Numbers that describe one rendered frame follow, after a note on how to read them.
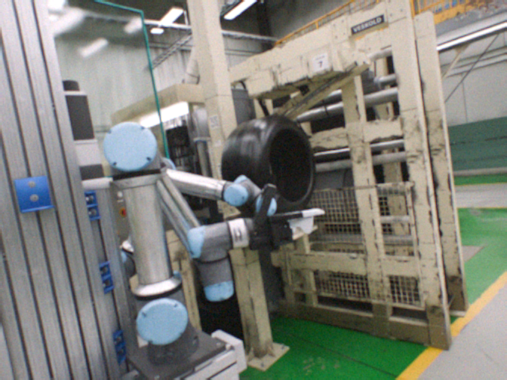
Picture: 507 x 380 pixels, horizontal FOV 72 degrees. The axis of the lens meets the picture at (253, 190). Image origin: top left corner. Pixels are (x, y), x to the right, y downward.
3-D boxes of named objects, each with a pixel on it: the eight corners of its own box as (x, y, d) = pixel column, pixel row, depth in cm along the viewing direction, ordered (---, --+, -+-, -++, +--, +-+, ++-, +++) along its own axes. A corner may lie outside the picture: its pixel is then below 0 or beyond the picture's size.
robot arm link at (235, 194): (121, 155, 128) (247, 182, 118) (137, 155, 139) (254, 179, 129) (117, 186, 130) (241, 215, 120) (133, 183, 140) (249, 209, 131)
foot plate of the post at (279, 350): (231, 360, 224) (231, 353, 223) (258, 339, 244) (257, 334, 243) (263, 371, 206) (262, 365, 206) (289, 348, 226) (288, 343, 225)
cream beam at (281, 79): (248, 99, 222) (244, 75, 221) (272, 100, 241) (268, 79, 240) (333, 70, 182) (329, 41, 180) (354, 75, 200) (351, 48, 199)
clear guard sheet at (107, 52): (77, 182, 173) (38, -14, 166) (169, 170, 213) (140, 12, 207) (78, 182, 171) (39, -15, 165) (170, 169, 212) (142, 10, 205)
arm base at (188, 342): (161, 371, 92) (154, 335, 91) (139, 352, 104) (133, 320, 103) (209, 345, 101) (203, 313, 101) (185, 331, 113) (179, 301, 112)
